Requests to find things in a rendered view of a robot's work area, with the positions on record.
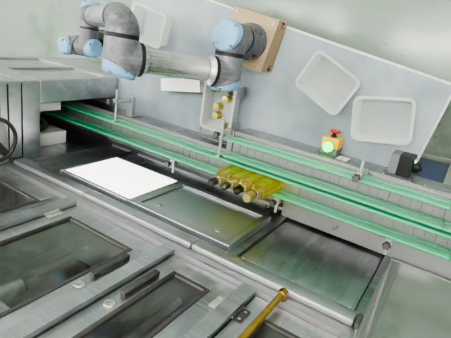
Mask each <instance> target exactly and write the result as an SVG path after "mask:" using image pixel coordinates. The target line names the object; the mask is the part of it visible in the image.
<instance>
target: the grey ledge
mask: <svg viewBox="0 0 451 338"><path fill-rule="evenodd" d="M281 215H282V216H284V217H288V218H290V219H292V220H295V221H298V222H300V223H303V224H306V225H308V226H310V227H314V228H316V229H319V230H321V231H324V232H326V233H329V234H332V235H335V236H336V237H339V238H342V239H345V240H347V241H350V242H352V243H355V244H357V245H361V246H362V247H365V248H368V249H371V250H373V251H376V252H379V253H380V254H383V253H384V249H383V247H382V244H383V243H384V242H385V239H386V237H383V236H381V235H377V234H376V233H372V232H370V231H367V230H364V229H361V228H359V227H356V226H353V225H350V224H348V223H345V222H342V221H339V220H337V219H334V218H331V217H328V216H326V215H322V214H321V213H317V212H315V211H312V210H309V209H306V208H304V207H300V206H299V205H295V204H293V203H290V202H287V201H284V203H283V209H282V213H281ZM386 256H389V257H391V260H393V261H395V262H398V263H400V264H403V265H406V266H409V267H411V268H414V269H416V270H419V271H421V272H424V273H426V274H429V275H431V276H435V277H437V278H439V279H442V280H445V281H447V282H450V283H451V261H450V259H449V260H446V259H444V258H441V257H438V256H435V255H433V254H430V253H427V252H425V251H421V250H419V249H416V248H414V247H411V246H408V245H405V244H403V243H399V242H398V241H394V240H393V244H392V246H391V248H390V249H388V252H387V255H386Z"/></svg>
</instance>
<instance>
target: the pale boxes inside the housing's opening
mask: <svg viewBox="0 0 451 338"><path fill-rule="evenodd" d="M54 110H61V102H53V103H40V112H41V111H54ZM65 142H66V130H64V129H61V128H59V127H56V126H53V125H50V124H48V127H47V128H46V129H45V130H44V131H42V132H40V147H43V146H50V145H54V144H61V143H65Z"/></svg>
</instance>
